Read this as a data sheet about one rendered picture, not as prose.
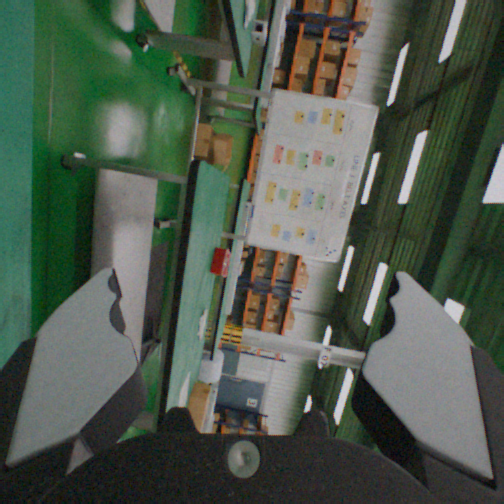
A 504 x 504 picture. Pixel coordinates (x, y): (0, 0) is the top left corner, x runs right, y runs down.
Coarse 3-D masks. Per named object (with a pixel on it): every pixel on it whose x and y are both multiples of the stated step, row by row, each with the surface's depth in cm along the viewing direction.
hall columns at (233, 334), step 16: (208, 320) 605; (208, 336) 584; (224, 336) 581; (240, 336) 578; (256, 336) 578; (272, 336) 592; (288, 352) 586; (320, 352) 589; (336, 352) 575; (352, 352) 588
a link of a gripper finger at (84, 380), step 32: (96, 288) 10; (64, 320) 8; (96, 320) 8; (64, 352) 7; (96, 352) 7; (128, 352) 7; (32, 384) 6; (64, 384) 6; (96, 384) 6; (128, 384) 6; (32, 416) 6; (64, 416) 6; (96, 416) 6; (128, 416) 7; (32, 448) 5; (96, 448) 6
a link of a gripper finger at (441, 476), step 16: (480, 352) 7; (480, 368) 7; (496, 368) 7; (480, 384) 6; (496, 384) 6; (480, 400) 6; (496, 400) 6; (496, 416) 6; (496, 432) 5; (416, 448) 5; (496, 448) 5; (416, 464) 5; (432, 464) 5; (448, 464) 5; (496, 464) 5; (432, 480) 5; (448, 480) 5; (464, 480) 5; (496, 480) 5; (448, 496) 4; (464, 496) 4; (480, 496) 4; (496, 496) 4
